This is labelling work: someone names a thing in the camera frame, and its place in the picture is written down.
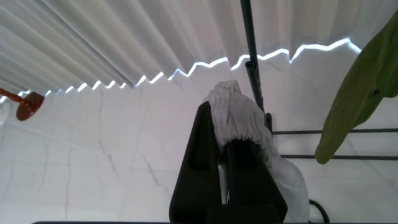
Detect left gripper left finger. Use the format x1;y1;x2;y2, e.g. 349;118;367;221
169;101;223;223

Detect pale grey shorts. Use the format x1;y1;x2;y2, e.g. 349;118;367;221
203;80;310;223

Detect black clothes rack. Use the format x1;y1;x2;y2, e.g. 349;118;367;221
239;0;398;161

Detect green printed shirt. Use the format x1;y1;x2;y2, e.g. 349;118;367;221
314;9;398;165

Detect white curtain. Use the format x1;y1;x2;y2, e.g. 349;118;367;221
0;0;398;96

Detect thick black cord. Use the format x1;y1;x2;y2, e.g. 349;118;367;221
308;198;330;223

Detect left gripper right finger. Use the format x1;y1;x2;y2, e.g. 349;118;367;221
222;139;289;223

